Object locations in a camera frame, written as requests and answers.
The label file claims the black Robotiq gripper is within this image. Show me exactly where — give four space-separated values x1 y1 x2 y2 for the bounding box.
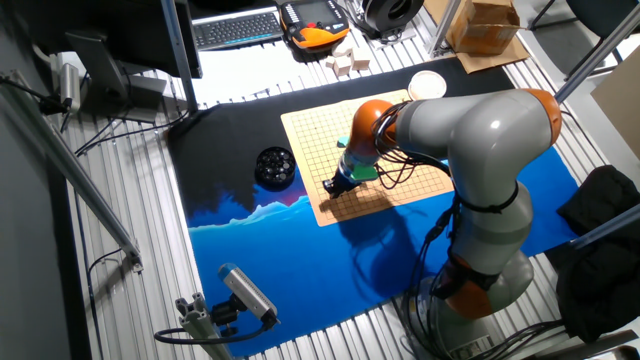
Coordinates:
322 164 363 200

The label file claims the tan Go board sheet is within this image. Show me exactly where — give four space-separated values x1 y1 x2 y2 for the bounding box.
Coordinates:
280 89 455 228

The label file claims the black bowl of black stones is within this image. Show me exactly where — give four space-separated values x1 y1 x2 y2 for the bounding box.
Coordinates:
254 146 298 192

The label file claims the blue and black table mat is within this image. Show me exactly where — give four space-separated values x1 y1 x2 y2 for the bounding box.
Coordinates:
166 57 581 358

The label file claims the white bowl of white stones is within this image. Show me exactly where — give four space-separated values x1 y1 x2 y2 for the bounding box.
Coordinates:
407 69 448 101

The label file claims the white rounded block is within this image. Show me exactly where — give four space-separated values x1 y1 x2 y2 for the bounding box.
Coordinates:
332 37 356 58

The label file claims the white paper sheet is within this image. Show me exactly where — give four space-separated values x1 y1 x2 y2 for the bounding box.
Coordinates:
192 39 351 106

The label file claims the orange black teach pendant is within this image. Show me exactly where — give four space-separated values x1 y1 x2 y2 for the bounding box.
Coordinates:
278 0 351 51

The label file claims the black round spool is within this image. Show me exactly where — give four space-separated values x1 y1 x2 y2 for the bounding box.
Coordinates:
362 0 426 36

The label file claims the short aluminium profile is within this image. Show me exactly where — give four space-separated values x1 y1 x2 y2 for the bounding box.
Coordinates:
174 293 234 360

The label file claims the black computer keyboard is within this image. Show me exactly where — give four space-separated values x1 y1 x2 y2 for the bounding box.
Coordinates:
191 5 284 53

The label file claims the flat cardboard sheet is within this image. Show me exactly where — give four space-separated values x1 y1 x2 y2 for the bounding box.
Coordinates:
455 37 531 75

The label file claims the brown cardboard box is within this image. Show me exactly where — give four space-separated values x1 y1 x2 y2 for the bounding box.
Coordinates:
446 0 522 56

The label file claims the black computer monitor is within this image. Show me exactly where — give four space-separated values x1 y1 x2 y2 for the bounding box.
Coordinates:
14 0 204 125

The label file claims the black bag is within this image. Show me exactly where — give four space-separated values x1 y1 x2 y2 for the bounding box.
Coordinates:
544 164 640 344

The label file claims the grey cylindrical device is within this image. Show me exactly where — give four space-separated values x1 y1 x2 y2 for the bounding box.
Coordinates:
58 62 82 114

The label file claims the tan flat panel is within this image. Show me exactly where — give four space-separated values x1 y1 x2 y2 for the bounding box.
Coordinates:
590 59 640 161

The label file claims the dark office chair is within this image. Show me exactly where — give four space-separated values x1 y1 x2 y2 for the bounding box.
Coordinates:
529 0 640 81

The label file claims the green grey wrist mount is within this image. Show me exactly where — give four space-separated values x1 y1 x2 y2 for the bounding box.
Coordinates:
335 134 380 182

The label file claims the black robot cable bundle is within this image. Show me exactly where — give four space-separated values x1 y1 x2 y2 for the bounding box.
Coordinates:
372 102 566 360

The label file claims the grey depth camera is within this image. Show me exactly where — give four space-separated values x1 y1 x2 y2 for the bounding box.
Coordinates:
218 263 281 326

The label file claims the black camera ball mount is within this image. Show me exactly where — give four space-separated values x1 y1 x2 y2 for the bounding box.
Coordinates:
209 294 242 337

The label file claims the thin black table cable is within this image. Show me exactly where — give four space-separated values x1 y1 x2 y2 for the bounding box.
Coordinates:
74 107 191 157

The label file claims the aluminium post with foot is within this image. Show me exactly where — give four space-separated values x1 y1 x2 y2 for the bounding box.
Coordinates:
428 0 464 57

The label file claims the black camera cable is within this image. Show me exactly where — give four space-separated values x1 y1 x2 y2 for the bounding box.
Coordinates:
153 319 274 346

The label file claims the aluminium frame post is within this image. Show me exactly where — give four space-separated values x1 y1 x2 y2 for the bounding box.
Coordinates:
159 0 200 114

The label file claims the long aluminium frame bar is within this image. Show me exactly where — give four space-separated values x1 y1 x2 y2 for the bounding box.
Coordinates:
0 69 145 274
524 328 640 360
554 3 640 104
569 203 640 251

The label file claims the black plug with cable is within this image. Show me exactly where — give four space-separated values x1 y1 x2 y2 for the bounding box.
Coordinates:
0 74 71 117

